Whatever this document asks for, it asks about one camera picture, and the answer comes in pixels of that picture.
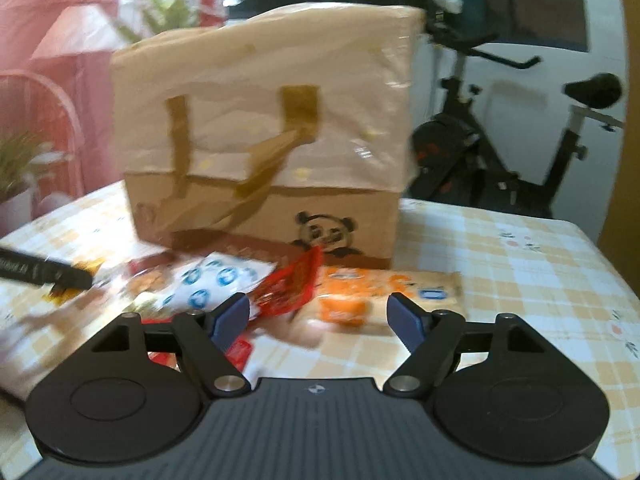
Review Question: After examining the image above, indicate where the orange wholewheat bread packet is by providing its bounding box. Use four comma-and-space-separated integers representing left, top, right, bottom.
294, 266, 463, 334

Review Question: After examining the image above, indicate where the yellow checkered tablecloth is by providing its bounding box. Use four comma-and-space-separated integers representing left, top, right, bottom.
1, 183, 639, 479

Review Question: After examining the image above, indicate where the cardboard box with plastic liner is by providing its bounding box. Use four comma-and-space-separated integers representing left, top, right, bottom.
111, 2, 425, 269

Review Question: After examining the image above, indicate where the red snack packet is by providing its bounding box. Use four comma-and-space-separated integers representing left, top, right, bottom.
248, 247, 323, 318

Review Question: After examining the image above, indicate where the white blue snack packet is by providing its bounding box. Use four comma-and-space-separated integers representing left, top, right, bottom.
155, 252, 276, 315

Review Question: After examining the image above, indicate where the clear small snack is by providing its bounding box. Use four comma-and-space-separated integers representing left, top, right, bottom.
118, 252, 178, 299

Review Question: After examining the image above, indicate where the black exercise bike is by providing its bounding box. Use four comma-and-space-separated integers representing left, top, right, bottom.
407, 8, 624, 219

